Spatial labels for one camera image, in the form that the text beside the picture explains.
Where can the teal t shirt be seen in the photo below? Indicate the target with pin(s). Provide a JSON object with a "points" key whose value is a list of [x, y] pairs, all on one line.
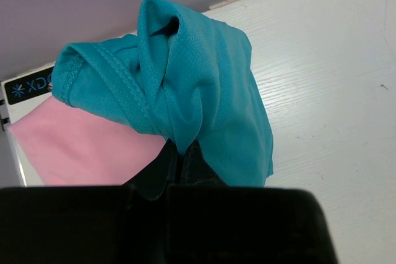
{"points": [[183, 76]]}

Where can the pink folded t shirt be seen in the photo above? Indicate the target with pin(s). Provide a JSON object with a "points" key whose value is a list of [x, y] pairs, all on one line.
{"points": [[61, 145]]}

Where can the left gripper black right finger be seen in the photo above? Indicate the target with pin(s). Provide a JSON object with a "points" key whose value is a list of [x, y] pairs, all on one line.
{"points": [[195, 170]]}

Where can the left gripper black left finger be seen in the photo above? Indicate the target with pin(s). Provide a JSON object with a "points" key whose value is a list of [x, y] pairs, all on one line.
{"points": [[158, 172]]}

